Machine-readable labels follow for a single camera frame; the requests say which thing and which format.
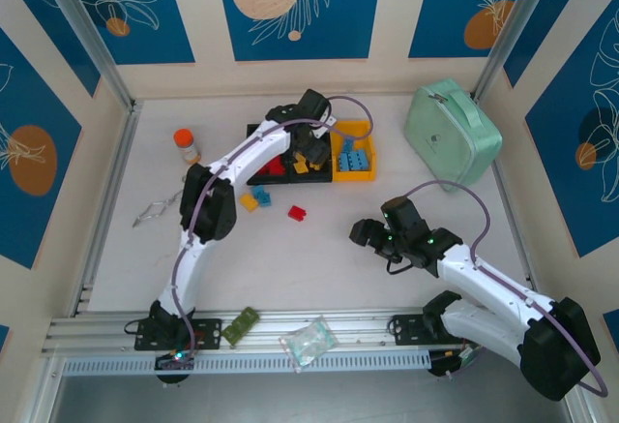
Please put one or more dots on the red lego brick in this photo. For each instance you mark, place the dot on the red lego brick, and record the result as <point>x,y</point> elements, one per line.
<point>276,165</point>
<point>264,170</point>
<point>297,213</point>

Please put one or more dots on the metal tongs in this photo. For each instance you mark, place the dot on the metal tongs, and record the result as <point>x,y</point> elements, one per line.
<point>155,210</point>

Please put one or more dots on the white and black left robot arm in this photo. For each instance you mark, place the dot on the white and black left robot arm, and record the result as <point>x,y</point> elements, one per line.
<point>208,200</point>

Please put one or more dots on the yellow lego brick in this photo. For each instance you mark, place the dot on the yellow lego brick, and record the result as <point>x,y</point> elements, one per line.
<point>248,202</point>
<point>301,166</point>
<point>315,166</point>

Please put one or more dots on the small blue lego brick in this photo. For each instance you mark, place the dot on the small blue lego brick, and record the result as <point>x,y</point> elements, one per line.
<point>259,190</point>
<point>348,144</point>
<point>266,200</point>

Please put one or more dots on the aluminium side rail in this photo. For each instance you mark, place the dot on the aluminium side rail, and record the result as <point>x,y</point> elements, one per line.
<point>523,249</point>
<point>116,176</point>

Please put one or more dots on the long blue lego brick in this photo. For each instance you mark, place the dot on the long blue lego brick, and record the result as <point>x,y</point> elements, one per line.
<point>362,160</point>
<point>344,161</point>

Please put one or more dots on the mint green zipper bag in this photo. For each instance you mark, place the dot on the mint green zipper bag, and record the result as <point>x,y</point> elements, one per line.
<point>450,128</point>

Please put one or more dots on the yellow plastic container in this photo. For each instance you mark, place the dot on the yellow plastic container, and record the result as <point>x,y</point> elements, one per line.
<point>358,177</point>

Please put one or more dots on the black plastic container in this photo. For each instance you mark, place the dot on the black plastic container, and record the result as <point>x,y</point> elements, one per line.
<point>263,180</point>
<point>312,177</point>

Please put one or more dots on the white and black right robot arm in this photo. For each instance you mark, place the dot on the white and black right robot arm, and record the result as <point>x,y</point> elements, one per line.
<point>493,287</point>

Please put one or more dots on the green circuit board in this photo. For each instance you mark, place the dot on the green circuit board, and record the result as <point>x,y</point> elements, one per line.
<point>240,326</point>

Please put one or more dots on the clear plastic bag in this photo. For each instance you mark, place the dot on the clear plastic bag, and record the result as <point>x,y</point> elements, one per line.
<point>307,343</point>

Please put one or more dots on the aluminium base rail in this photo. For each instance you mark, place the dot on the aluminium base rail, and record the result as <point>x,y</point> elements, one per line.
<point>362,328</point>

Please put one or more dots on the aluminium frame post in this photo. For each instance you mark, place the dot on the aluminium frame post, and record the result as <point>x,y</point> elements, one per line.
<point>87,31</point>
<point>513,31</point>

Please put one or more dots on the orange capped bottle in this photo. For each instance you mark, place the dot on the orange capped bottle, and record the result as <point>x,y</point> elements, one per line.
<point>186,144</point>

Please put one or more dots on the base controller board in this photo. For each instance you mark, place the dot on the base controller board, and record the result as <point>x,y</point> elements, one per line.
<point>452,362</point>
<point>176,362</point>

